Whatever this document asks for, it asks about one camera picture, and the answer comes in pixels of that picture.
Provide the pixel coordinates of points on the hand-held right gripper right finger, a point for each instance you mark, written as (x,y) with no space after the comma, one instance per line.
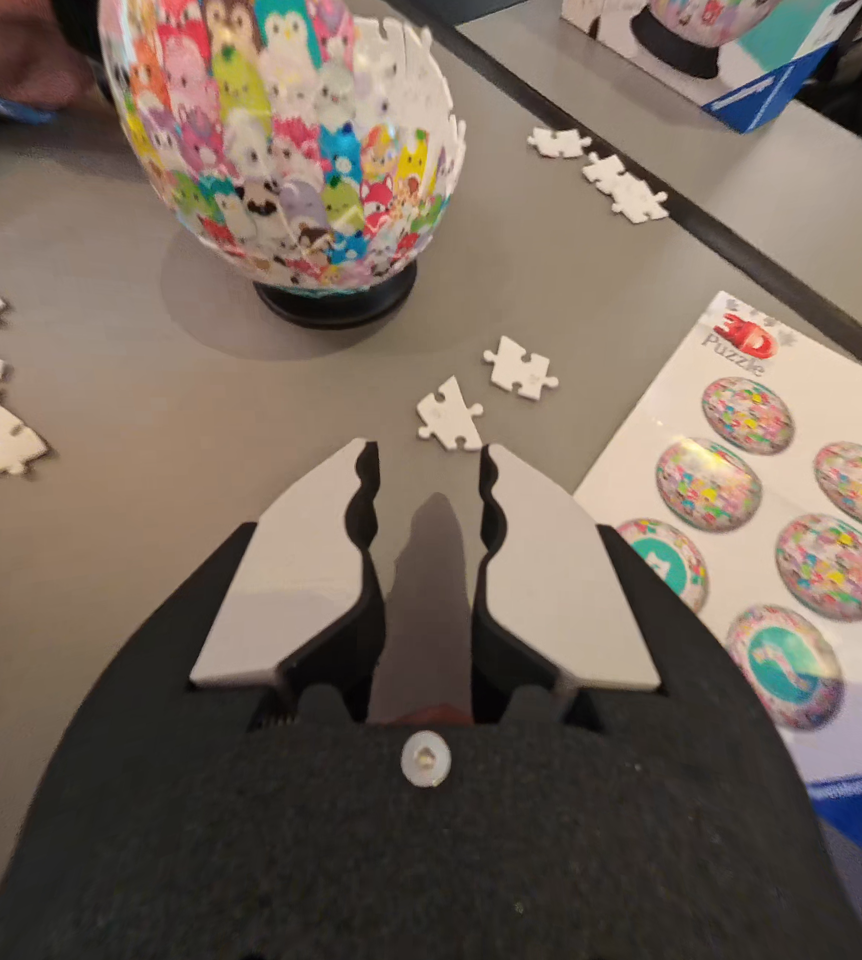
(566,600)

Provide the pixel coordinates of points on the black ball stand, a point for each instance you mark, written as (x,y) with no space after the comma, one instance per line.
(334,305)

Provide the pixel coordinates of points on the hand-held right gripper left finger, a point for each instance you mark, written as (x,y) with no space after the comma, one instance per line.
(281,600)

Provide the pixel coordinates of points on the person's left hand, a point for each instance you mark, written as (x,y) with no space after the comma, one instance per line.
(19,53)

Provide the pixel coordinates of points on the colourful puzzle ball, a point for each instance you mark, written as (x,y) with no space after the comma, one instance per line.
(281,150)

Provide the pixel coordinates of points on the teal puzzle box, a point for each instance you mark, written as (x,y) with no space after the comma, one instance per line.
(761,83)

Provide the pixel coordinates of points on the puzzle instruction leaflet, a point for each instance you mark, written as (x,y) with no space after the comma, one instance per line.
(791,435)

